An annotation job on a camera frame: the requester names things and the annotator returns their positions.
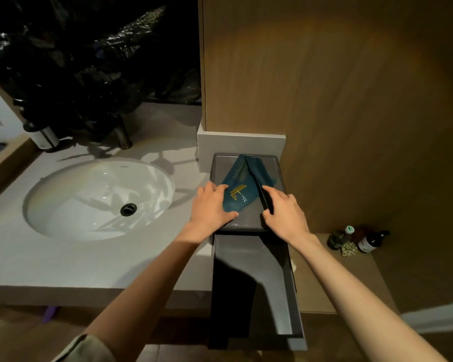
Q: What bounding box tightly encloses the white oval sink basin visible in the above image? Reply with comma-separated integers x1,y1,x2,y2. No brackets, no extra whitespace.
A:
23,159,176,242

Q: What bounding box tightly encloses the grey sleeve cuff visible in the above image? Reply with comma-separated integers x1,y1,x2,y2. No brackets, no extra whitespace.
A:
51,333,116,362

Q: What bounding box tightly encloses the black plastic bag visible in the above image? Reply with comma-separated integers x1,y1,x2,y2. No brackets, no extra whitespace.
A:
0,0,203,144

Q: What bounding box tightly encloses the black open box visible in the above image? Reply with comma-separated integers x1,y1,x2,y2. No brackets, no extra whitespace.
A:
208,232,309,352

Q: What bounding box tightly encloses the person's right hand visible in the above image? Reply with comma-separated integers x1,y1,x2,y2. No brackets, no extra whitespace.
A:
261,186,315,249

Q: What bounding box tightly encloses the person's right forearm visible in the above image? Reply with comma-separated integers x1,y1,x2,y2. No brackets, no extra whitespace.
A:
290,234,448,362

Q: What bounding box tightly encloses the dark bottle with white label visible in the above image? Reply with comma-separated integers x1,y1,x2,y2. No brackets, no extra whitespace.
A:
357,230,391,254

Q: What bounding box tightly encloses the blue packet with gold print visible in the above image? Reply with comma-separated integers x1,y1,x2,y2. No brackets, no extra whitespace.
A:
222,154,264,213

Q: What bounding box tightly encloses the person's left forearm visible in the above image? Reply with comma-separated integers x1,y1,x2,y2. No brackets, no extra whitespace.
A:
84,232,212,362

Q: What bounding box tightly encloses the green bottle with white cap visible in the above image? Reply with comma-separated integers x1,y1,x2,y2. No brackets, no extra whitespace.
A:
326,225,356,250

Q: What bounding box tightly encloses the dark metal faucet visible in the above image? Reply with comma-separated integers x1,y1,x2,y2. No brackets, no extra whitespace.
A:
110,113,133,150

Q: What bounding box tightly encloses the wooden side shelf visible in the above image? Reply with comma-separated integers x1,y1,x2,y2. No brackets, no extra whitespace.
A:
289,233,399,314

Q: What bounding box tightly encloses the white soap dispenser bottle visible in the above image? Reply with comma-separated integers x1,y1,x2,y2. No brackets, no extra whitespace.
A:
23,122,61,152

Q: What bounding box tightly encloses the black rectangular tray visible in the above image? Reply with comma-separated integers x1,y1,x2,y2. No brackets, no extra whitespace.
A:
210,153,286,233

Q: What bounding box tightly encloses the plain blue packet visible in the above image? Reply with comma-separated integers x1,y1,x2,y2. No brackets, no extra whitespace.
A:
245,156,278,215

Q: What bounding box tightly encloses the person's left hand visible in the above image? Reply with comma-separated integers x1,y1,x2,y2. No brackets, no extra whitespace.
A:
180,182,239,244

